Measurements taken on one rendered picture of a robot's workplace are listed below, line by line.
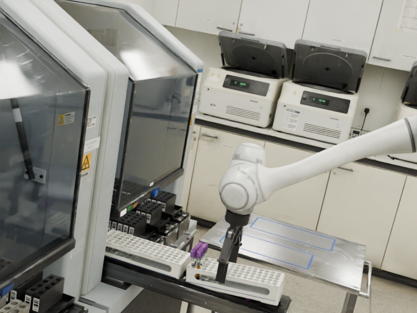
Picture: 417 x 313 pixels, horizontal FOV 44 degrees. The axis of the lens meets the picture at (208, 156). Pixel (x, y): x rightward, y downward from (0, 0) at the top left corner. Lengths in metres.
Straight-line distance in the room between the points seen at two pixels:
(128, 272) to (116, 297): 0.09
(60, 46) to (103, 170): 0.38
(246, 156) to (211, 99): 2.49
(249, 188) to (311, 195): 2.61
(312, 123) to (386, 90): 0.83
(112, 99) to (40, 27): 0.27
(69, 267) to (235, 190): 0.53
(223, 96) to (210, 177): 0.64
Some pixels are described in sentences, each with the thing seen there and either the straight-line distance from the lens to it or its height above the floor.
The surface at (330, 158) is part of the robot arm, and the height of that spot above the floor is 1.31.
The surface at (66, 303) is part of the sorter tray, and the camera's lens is 1.48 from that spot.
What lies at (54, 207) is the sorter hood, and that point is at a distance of 1.33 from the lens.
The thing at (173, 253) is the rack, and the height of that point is 0.86.
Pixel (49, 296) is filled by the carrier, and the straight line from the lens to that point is 1.46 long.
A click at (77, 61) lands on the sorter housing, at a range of 1.37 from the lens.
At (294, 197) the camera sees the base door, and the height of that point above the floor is 0.45.
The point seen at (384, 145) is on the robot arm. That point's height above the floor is 1.37.
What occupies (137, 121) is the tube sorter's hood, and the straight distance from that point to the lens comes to 1.65.
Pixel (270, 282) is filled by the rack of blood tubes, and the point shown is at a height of 0.89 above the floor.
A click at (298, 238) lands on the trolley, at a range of 2.19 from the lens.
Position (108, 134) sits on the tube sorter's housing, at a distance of 1.51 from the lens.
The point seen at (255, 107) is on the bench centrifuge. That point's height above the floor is 1.05.
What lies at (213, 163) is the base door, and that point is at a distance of 4.03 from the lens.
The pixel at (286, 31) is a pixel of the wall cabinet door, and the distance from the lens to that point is 4.11.
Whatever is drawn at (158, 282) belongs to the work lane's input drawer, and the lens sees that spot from 1.70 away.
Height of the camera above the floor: 1.62
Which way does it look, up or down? 15 degrees down
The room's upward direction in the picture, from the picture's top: 10 degrees clockwise
